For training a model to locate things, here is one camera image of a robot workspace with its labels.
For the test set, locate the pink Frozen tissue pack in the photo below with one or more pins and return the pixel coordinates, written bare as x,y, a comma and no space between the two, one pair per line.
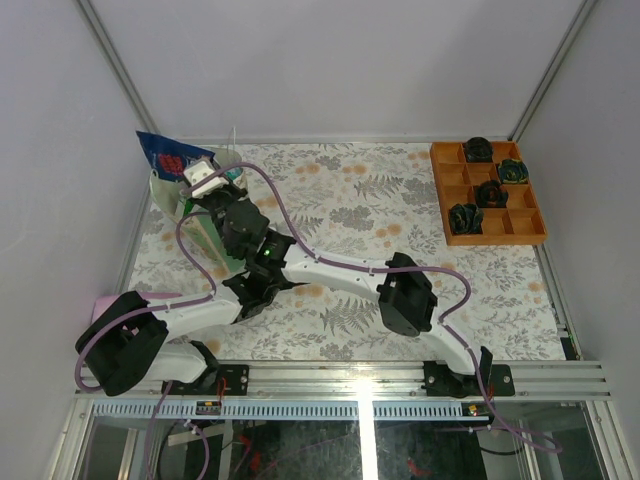
103,303

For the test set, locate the dark rosette bottom left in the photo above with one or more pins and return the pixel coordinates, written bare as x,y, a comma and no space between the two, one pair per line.
465,219

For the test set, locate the dark rosette centre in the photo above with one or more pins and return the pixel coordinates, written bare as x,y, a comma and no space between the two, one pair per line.
491,194

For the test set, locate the blue Burts crisps bag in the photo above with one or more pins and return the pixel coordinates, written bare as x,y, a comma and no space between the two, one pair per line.
169,158

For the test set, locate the dark rosette top left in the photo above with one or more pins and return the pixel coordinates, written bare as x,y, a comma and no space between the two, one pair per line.
478,150

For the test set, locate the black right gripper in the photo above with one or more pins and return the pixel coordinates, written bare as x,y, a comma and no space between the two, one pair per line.
235,190

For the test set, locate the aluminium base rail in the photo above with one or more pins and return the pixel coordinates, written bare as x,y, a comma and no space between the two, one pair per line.
515,380

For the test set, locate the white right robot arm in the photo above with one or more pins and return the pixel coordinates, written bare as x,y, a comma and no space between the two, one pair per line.
275,262

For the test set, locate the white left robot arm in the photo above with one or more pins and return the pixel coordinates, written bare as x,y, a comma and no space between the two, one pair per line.
133,339

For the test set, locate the dark rosette right green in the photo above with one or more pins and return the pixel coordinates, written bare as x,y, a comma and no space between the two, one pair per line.
513,172

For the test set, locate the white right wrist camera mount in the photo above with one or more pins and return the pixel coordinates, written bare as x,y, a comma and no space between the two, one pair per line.
201,179

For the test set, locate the wooden compartment tray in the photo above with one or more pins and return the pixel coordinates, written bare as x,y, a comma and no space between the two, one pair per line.
519,223

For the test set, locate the teal Fox's mint candy bag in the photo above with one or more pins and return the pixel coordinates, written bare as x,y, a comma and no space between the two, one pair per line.
234,174

